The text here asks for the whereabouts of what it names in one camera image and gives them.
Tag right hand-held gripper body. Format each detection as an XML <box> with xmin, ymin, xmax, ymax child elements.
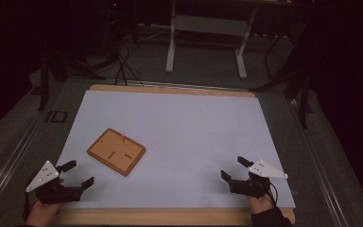
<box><xmin>229</xmin><ymin>159</ymin><xmax>288</xmax><ymax>199</ymax></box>

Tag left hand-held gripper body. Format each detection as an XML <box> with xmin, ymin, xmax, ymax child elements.
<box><xmin>25</xmin><ymin>160</ymin><xmax>83</xmax><ymax>204</ymax></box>

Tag person's right hand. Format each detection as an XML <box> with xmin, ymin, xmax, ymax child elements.
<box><xmin>247</xmin><ymin>192</ymin><xmax>275</xmax><ymax>216</ymax></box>

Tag person's left hand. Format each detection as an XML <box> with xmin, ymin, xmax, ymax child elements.
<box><xmin>26</xmin><ymin>200</ymin><xmax>62</xmax><ymax>226</ymax></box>

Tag black floor socket box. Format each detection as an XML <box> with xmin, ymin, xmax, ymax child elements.
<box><xmin>44</xmin><ymin>110</ymin><xmax>69</xmax><ymax>124</ymax></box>

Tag white table mat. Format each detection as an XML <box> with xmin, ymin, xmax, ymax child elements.
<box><xmin>56</xmin><ymin>90</ymin><xmax>296</xmax><ymax>210</ymax></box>

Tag black metal stand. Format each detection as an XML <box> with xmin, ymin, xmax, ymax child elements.
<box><xmin>37</xmin><ymin>51</ymin><xmax>107</xmax><ymax>112</ymax></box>
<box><xmin>249</xmin><ymin>18</ymin><xmax>315</xmax><ymax>129</ymax></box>

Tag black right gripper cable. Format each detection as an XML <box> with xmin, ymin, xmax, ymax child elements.
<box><xmin>266</xmin><ymin>180</ymin><xmax>280</xmax><ymax>208</ymax></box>

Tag metal floor rail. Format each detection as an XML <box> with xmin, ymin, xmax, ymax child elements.
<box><xmin>0</xmin><ymin>103</ymin><xmax>50</xmax><ymax>209</ymax></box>
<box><xmin>286</xmin><ymin>98</ymin><xmax>350</xmax><ymax>227</ymax></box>

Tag black floor cables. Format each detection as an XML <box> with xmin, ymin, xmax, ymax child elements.
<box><xmin>114</xmin><ymin>41</ymin><xmax>145</xmax><ymax>88</ymax></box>

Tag white metal desk frame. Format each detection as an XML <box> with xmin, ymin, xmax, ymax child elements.
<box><xmin>164</xmin><ymin>0</ymin><xmax>259</xmax><ymax>79</ymax></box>

